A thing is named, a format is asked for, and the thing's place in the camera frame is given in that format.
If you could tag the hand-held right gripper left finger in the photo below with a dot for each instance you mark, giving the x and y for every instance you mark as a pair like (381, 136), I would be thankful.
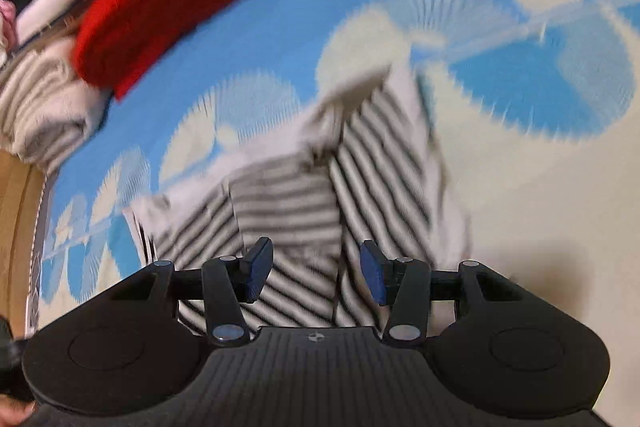
(257, 272)

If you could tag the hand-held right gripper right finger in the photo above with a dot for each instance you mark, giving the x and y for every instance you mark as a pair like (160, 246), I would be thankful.
(372, 272)

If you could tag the black and white striped garment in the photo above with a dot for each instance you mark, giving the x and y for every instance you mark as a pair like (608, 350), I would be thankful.
(285, 207)

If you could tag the blue fan-patterned bed sheet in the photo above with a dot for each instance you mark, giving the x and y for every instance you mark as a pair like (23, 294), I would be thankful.
(525, 232)

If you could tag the grey trimmed mattress pad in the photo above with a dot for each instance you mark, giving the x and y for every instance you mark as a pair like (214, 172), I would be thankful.
(40, 257)

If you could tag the cream folded blanket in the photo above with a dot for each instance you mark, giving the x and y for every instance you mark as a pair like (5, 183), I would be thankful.
(60, 137)
(35, 82)

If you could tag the red folded blanket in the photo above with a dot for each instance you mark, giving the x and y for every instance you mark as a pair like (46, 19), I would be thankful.
(165, 7)

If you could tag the pink cloth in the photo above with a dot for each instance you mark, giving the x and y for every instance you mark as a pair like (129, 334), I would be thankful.
(6, 24)

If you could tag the wooden bed frame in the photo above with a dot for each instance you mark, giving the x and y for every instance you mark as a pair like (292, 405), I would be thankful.
(15, 232)

